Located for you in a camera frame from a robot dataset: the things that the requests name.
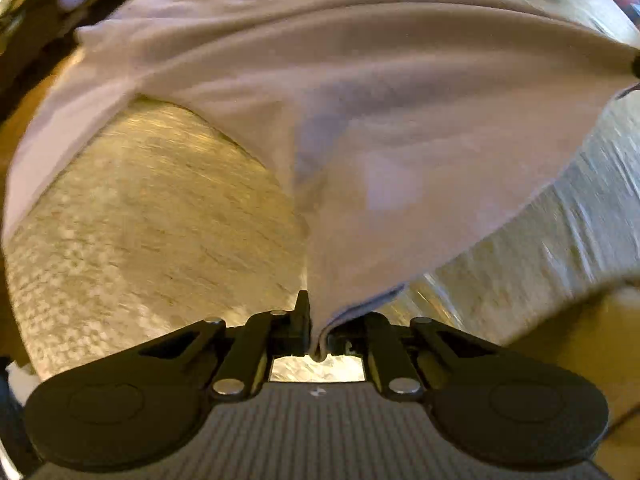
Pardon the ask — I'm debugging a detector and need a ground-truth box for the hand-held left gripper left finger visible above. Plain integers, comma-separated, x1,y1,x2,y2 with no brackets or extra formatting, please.
135,290,311,402

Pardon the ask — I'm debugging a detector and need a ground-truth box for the lavender shirt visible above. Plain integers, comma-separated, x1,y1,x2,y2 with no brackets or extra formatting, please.
2,0,640,356

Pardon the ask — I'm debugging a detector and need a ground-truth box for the floral lace tablecloth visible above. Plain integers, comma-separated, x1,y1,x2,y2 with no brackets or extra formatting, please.
2,95,640,386

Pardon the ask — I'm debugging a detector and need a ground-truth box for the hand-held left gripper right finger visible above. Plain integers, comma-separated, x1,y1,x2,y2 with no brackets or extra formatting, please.
327,312,501,401

